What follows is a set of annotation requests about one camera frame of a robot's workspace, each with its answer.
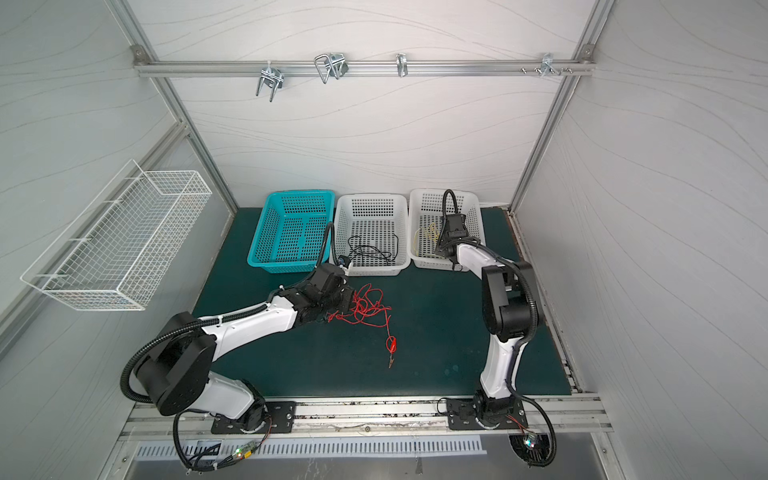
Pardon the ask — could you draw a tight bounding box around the red cable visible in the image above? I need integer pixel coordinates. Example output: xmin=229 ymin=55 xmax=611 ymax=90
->
xmin=326 ymin=284 xmax=398 ymax=368

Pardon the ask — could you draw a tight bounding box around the yellow cable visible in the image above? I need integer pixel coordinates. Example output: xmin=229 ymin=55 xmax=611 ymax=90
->
xmin=413 ymin=212 xmax=442 ymax=259

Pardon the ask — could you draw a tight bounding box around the black thin cable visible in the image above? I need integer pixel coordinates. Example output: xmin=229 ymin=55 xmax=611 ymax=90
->
xmin=343 ymin=233 xmax=400 ymax=266

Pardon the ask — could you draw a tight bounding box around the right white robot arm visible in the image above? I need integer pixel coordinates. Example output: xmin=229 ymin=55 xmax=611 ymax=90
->
xmin=434 ymin=189 xmax=557 ymax=468

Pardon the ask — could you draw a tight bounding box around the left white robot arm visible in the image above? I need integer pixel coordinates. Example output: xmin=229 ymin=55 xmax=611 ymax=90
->
xmin=119 ymin=223 xmax=354 ymax=432

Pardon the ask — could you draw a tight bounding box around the white perforated basket right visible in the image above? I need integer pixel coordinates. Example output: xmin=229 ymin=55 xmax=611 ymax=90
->
xmin=408 ymin=189 xmax=485 ymax=272

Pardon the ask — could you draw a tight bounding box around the white perforated basket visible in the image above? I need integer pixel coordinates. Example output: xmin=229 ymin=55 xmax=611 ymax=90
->
xmin=408 ymin=189 xmax=485 ymax=272
xmin=334 ymin=193 xmax=411 ymax=277

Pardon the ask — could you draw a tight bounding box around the white perforated basket middle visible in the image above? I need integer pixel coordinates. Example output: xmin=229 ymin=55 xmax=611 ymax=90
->
xmin=334 ymin=193 xmax=411 ymax=277

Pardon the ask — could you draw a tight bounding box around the teal perforated plastic basket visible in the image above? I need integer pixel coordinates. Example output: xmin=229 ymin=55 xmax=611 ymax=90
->
xmin=247 ymin=190 xmax=335 ymax=274

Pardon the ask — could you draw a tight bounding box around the metal clamp right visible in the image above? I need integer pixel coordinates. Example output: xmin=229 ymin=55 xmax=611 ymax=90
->
xmin=520 ymin=53 xmax=572 ymax=77

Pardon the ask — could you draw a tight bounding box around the metal U-bolt clamp middle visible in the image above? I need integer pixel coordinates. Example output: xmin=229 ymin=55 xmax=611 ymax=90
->
xmin=313 ymin=53 xmax=349 ymax=84

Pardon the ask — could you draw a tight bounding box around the metal u-bolt clamp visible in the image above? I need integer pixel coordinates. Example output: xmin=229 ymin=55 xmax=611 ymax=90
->
xmin=313 ymin=53 xmax=349 ymax=84
xmin=255 ymin=66 xmax=284 ymax=102

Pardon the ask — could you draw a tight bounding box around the metal U-bolt clamp left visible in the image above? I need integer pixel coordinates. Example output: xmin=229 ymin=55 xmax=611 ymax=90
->
xmin=255 ymin=66 xmax=284 ymax=102

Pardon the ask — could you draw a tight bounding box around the small metal bracket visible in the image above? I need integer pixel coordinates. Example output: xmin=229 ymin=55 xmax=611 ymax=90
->
xmin=395 ymin=53 xmax=408 ymax=78

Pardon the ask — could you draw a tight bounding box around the white slotted cable duct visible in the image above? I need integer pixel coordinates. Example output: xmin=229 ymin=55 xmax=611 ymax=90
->
xmin=134 ymin=435 xmax=487 ymax=461

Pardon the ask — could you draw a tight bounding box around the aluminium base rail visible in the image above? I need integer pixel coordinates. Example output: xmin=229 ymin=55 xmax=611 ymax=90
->
xmin=118 ymin=394 xmax=614 ymax=441

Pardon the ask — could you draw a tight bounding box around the white wire wall basket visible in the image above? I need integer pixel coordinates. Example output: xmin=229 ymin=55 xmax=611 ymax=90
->
xmin=20 ymin=160 xmax=212 ymax=312

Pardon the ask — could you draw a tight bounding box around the horizontal aluminium rail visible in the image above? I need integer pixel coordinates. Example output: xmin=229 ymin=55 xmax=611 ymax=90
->
xmin=134 ymin=58 xmax=596 ymax=78

